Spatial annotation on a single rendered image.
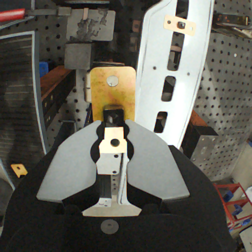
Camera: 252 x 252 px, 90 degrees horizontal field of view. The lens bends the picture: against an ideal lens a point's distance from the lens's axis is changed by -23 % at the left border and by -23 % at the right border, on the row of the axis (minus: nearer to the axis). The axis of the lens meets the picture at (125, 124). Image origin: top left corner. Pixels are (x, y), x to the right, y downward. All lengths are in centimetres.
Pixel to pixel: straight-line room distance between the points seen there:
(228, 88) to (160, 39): 62
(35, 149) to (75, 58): 18
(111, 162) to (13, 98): 25
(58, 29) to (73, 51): 43
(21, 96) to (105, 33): 18
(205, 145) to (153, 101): 24
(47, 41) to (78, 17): 43
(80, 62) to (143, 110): 22
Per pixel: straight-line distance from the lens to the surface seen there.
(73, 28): 32
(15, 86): 28
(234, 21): 45
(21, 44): 26
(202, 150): 56
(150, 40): 40
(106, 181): 65
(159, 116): 62
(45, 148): 31
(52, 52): 73
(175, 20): 41
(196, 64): 45
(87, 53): 29
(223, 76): 90
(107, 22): 31
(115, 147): 16
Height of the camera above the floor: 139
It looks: 59 degrees down
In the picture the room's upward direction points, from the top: 171 degrees clockwise
